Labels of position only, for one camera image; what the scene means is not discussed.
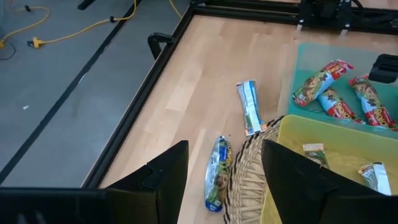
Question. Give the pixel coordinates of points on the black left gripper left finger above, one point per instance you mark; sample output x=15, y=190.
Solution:
x=140, y=199

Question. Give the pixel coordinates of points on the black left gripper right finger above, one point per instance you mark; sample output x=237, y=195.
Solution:
x=311, y=199

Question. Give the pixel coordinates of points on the red Chewy granola bar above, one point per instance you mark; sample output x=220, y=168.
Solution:
x=323, y=81
x=371, y=102
x=337, y=107

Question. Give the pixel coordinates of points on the orange Chewy granola bar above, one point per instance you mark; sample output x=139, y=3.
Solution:
x=315, y=152

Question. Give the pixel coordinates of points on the blue white granola bar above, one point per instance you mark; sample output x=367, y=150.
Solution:
x=250, y=105
x=376, y=179

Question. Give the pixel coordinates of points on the snack bar pile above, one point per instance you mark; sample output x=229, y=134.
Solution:
x=217, y=174

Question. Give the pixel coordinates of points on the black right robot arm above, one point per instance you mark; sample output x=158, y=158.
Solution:
x=326, y=12

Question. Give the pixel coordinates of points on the round woven wicker mat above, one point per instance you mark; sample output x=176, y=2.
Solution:
x=248, y=186

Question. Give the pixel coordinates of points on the yellow plastic tray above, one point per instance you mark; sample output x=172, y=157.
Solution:
x=342, y=140

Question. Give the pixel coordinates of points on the translucent green plastic tray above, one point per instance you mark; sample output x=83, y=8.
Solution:
x=311, y=56

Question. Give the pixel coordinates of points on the black stand leg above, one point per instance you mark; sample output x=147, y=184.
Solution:
x=87, y=3

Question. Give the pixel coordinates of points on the black aluminium table frame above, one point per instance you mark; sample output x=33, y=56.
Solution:
x=136, y=102

